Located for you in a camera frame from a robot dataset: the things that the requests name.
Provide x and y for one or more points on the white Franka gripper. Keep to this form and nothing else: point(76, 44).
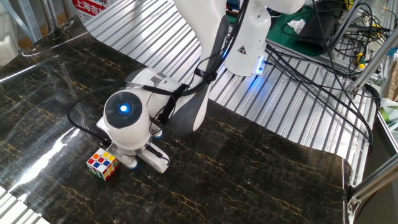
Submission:
point(152, 160)

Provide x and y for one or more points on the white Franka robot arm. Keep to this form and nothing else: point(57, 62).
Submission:
point(248, 37)

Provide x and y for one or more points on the colourful Rubik's cube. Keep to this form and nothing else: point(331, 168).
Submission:
point(102, 163)

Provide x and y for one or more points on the black marble-pattern mat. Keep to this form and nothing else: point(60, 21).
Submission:
point(248, 171)

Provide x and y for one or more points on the red-white printed carton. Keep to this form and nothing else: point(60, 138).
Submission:
point(90, 8)

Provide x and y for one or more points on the green cutting mat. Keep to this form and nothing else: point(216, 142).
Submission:
point(280, 34)

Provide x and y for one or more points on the black fabric pouch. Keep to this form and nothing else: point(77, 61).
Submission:
point(317, 31)

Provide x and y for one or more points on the yellow-green screwdriver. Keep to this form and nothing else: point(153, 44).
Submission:
point(360, 60)

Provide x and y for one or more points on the green tape roll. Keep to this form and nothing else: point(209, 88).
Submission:
point(387, 115)

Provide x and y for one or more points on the grey aluminium frame corner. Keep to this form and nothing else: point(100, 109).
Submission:
point(373, 183)

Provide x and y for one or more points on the slanted aluminium profile post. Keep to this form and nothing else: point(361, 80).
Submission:
point(373, 63)

